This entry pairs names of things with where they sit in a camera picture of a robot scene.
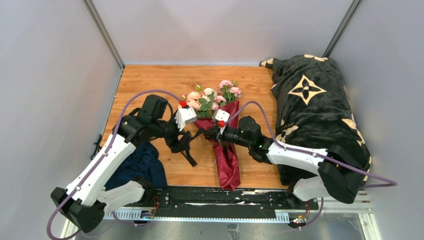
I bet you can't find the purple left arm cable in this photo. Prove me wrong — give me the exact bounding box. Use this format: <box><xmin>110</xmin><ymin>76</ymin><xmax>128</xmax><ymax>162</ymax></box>
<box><xmin>46</xmin><ymin>89</ymin><xmax>188</xmax><ymax>240</ymax></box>

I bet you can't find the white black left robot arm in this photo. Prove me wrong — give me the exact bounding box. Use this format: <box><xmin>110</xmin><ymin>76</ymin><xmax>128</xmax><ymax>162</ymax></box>
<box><xmin>50</xmin><ymin>90</ymin><xmax>197</xmax><ymax>233</ymax></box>

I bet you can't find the black ribbon strap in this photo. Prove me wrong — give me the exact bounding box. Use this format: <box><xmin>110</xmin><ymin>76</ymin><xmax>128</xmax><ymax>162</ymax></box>
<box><xmin>172</xmin><ymin>127</ymin><xmax>220</xmax><ymax>168</ymax></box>

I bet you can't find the small black cord loop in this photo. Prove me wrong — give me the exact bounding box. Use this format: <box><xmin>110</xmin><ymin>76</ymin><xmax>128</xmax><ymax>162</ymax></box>
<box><xmin>90</xmin><ymin>134</ymin><xmax>104</xmax><ymax>161</ymax></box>

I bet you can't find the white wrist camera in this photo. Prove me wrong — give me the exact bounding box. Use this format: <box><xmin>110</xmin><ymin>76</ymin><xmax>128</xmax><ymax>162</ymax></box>
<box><xmin>174</xmin><ymin>107</ymin><xmax>198</xmax><ymax>132</ymax></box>
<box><xmin>213</xmin><ymin>109</ymin><xmax>231</xmax><ymax>134</ymax></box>

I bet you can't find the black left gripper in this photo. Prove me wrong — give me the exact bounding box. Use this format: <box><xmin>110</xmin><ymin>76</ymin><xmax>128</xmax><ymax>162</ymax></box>
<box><xmin>151</xmin><ymin>110</ymin><xmax>192</xmax><ymax>153</ymax></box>

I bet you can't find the dark red wrapping paper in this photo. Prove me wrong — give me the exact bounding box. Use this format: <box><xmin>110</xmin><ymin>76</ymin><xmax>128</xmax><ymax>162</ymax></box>
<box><xmin>194</xmin><ymin>100</ymin><xmax>241</xmax><ymax>191</ymax></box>

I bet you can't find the aluminium frame rail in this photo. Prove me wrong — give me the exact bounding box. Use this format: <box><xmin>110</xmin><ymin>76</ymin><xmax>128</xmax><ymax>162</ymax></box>
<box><xmin>68</xmin><ymin>186</ymin><xmax>381</xmax><ymax>240</ymax></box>

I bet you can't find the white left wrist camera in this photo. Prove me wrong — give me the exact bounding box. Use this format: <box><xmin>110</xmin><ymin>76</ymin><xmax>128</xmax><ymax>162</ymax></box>
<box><xmin>174</xmin><ymin>107</ymin><xmax>198</xmax><ymax>132</ymax></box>

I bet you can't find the navy blue cloth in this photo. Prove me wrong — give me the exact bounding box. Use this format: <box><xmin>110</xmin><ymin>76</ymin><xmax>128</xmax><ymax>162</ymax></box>
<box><xmin>104</xmin><ymin>141</ymin><xmax>168</xmax><ymax>191</ymax></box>

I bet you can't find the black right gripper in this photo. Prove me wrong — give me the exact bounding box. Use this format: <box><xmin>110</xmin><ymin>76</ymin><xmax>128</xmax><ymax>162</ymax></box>
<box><xmin>203</xmin><ymin>123</ymin><xmax>253</xmax><ymax>149</ymax></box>

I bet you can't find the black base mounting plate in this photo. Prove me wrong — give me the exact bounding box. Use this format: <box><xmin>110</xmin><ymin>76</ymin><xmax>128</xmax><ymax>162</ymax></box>
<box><xmin>128</xmin><ymin>186</ymin><xmax>319</xmax><ymax>219</ymax></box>

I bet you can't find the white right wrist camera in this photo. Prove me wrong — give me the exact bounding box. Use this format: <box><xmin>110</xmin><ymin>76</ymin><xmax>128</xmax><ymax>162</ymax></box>
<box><xmin>213</xmin><ymin>109</ymin><xmax>231</xmax><ymax>134</ymax></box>

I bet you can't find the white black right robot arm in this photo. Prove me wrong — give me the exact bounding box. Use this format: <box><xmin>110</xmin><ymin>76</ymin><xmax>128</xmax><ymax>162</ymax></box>
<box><xmin>204</xmin><ymin>116</ymin><xmax>370</xmax><ymax>209</ymax></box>

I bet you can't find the pink fake flower bouquet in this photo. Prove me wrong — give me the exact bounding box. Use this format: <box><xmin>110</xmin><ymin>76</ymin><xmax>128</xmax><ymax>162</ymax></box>
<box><xmin>182</xmin><ymin>79</ymin><xmax>242</xmax><ymax>118</ymax></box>

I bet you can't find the black floral plush blanket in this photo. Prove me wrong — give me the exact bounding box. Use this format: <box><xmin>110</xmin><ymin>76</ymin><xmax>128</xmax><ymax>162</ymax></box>
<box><xmin>260</xmin><ymin>54</ymin><xmax>372</xmax><ymax>171</ymax></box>

